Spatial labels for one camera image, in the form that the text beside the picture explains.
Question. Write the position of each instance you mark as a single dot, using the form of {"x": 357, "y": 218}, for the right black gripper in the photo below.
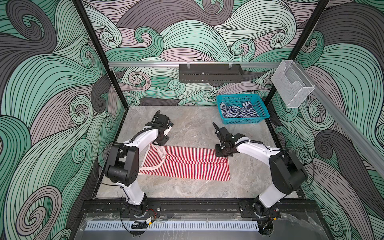
{"x": 217, "y": 153}

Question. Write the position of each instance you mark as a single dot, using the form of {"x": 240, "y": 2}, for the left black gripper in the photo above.
{"x": 161, "y": 143}

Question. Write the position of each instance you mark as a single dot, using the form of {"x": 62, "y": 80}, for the red white striped tank top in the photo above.
{"x": 185, "y": 163}

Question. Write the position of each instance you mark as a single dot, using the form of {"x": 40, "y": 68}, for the teal plastic basket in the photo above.
{"x": 237, "y": 100}

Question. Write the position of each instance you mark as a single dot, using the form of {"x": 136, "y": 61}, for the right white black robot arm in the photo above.
{"x": 287, "y": 172}

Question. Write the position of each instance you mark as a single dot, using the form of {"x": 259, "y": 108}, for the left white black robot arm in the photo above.
{"x": 122, "y": 166}

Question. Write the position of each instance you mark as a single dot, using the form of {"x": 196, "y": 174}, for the navy white striped tank top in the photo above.
{"x": 245, "y": 110}

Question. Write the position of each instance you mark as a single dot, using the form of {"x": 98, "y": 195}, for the black perforated wall tray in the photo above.
{"x": 213, "y": 74}

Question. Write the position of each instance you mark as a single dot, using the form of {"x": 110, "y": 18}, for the back aluminium rail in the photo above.
{"x": 152, "y": 64}

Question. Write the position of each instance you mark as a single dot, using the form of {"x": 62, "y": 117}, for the aluminium rail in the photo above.
{"x": 152, "y": 64}
{"x": 355, "y": 115}

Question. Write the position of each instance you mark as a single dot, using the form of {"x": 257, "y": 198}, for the clear plastic wall bin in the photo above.
{"x": 292, "y": 83}

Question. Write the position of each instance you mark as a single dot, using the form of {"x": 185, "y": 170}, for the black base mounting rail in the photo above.
{"x": 246, "y": 208}

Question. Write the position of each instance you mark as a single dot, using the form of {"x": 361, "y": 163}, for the left black frame post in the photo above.
{"x": 95, "y": 41}

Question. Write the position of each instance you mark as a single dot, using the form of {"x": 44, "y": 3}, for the black frame post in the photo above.
{"x": 95, "y": 41}
{"x": 309, "y": 26}

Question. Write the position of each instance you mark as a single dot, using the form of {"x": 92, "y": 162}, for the white slotted cable duct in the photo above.
{"x": 175, "y": 226}

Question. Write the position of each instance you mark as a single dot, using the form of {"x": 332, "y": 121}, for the right aluminium rail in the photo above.
{"x": 355, "y": 115}

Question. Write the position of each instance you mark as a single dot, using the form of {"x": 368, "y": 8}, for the right black frame post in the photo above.
{"x": 309, "y": 26}

